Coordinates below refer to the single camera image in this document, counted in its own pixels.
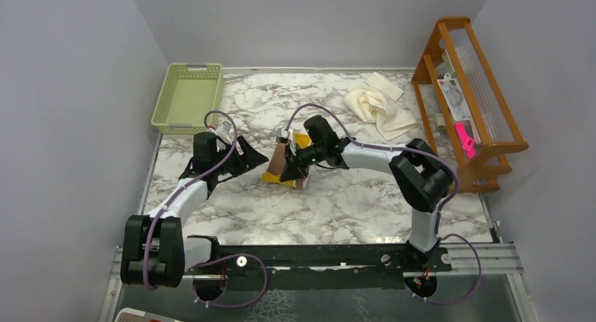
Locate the pink plastic item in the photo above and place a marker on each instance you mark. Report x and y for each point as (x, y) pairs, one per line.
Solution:
(468, 137)

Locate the cream white towel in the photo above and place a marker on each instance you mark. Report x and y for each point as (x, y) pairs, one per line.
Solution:
(375, 102)

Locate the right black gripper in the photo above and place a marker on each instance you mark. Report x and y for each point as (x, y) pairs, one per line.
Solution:
(294, 169)

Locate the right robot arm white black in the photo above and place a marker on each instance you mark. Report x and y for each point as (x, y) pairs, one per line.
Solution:
(423, 179)

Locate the green plastic basket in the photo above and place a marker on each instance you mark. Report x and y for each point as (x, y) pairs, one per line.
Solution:
(188, 93)

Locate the white packaged item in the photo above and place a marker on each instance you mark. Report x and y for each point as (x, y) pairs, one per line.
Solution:
(455, 99)

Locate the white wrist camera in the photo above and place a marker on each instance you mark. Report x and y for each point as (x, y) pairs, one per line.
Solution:
(225, 131)
(285, 136)

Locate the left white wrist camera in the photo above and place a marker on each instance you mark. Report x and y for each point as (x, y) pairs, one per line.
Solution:
(225, 131)

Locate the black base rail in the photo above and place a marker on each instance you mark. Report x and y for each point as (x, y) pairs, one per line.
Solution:
(314, 267)

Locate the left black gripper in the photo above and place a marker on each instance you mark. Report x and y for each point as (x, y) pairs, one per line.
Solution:
(249, 159)

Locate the red white box corner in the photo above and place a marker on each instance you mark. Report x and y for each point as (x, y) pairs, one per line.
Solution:
(134, 315)

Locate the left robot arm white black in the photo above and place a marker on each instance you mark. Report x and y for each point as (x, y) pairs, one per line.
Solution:
(155, 253)

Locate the orange wooden rack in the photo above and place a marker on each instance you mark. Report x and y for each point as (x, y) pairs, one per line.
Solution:
(454, 48)

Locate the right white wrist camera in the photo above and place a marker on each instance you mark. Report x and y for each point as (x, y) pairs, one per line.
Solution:
(285, 136)

